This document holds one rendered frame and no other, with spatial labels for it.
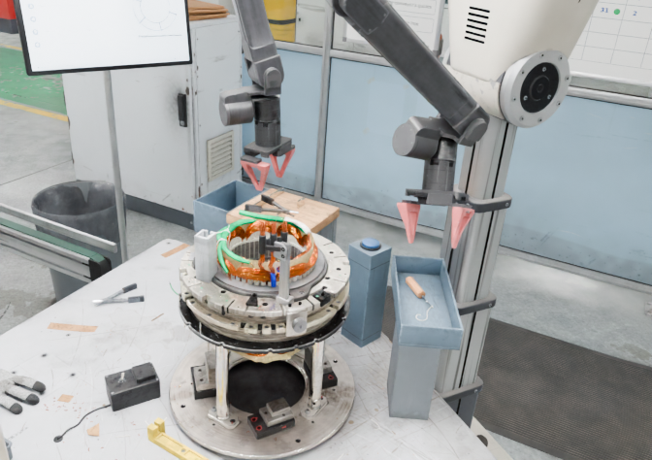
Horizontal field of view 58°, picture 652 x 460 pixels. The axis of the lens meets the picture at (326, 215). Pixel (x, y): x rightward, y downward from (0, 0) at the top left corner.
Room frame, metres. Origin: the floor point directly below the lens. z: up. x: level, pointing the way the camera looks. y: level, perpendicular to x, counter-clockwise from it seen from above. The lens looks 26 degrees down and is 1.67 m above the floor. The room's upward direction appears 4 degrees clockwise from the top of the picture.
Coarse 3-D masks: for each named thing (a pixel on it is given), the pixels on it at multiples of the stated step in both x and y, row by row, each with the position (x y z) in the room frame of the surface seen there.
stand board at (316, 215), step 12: (264, 192) 1.36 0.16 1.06; (252, 204) 1.28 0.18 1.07; (264, 204) 1.29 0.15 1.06; (288, 204) 1.30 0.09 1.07; (312, 204) 1.31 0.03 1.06; (324, 204) 1.31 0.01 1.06; (228, 216) 1.22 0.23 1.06; (240, 216) 1.21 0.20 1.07; (288, 216) 1.23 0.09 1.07; (300, 216) 1.23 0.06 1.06; (312, 216) 1.24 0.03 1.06; (324, 216) 1.24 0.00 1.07; (336, 216) 1.28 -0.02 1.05; (312, 228) 1.18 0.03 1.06
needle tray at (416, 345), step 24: (408, 264) 1.08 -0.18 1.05; (432, 264) 1.08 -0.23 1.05; (408, 288) 1.02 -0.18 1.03; (432, 288) 1.02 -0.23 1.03; (408, 312) 0.93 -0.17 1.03; (432, 312) 0.94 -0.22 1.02; (456, 312) 0.88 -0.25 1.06; (408, 336) 0.83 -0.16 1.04; (432, 336) 0.83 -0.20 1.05; (456, 336) 0.83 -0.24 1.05; (408, 360) 0.91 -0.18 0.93; (432, 360) 0.91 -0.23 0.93; (408, 384) 0.91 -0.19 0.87; (432, 384) 0.91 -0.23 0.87; (408, 408) 0.91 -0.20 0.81
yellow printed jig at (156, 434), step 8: (152, 424) 0.81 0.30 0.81; (160, 424) 0.81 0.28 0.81; (152, 432) 0.80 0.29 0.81; (160, 432) 0.81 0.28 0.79; (152, 440) 0.80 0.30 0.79; (160, 440) 0.80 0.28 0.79; (168, 440) 0.80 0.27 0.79; (176, 440) 0.80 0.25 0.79; (168, 448) 0.78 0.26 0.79; (176, 448) 0.78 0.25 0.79; (184, 448) 0.78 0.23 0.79; (176, 456) 0.77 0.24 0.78; (184, 456) 0.76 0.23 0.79; (192, 456) 0.77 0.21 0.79; (200, 456) 0.77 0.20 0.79
